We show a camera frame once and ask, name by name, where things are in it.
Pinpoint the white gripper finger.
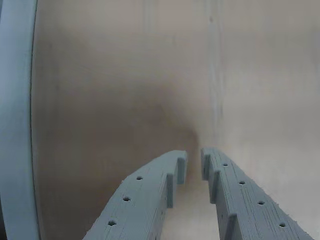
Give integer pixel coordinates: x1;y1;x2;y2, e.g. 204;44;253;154
83;149;189;240
200;146;316;240

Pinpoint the white table rim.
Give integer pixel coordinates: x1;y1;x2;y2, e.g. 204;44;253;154
0;0;41;240

